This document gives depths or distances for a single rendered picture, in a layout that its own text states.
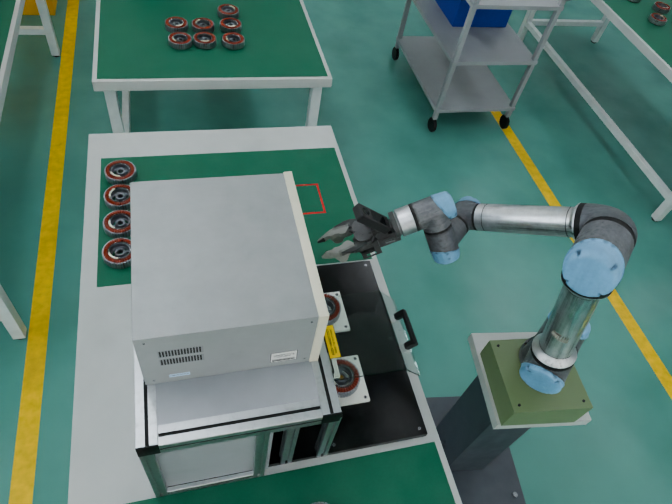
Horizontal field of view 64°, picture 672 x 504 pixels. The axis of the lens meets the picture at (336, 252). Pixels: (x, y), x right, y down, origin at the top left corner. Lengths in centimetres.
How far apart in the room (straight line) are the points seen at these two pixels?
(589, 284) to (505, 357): 59
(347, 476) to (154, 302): 76
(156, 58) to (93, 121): 100
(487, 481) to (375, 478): 100
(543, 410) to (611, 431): 121
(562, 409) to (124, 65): 228
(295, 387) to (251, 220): 40
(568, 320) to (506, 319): 158
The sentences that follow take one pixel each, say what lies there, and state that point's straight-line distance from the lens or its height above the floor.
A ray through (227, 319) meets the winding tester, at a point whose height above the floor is 132.
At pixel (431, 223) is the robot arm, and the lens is 140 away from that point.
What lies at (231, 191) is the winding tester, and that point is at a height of 132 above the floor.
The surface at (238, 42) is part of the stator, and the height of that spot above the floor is 79.
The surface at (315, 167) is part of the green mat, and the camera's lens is 226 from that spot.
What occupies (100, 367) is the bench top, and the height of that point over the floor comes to 75.
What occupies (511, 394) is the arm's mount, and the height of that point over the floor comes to 85.
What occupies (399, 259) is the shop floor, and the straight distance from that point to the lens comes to 299.
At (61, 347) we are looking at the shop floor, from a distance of 270.
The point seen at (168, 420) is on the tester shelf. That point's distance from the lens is 125.
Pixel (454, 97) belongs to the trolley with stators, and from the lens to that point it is 393.
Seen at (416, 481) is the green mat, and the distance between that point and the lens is 164.
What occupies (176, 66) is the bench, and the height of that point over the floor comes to 75.
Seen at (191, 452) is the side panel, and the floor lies 100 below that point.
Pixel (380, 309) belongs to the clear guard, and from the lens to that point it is 147.
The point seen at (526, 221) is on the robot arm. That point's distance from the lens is 145.
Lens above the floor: 227
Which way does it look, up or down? 51 degrees down
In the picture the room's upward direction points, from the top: 13 degrees clockwise
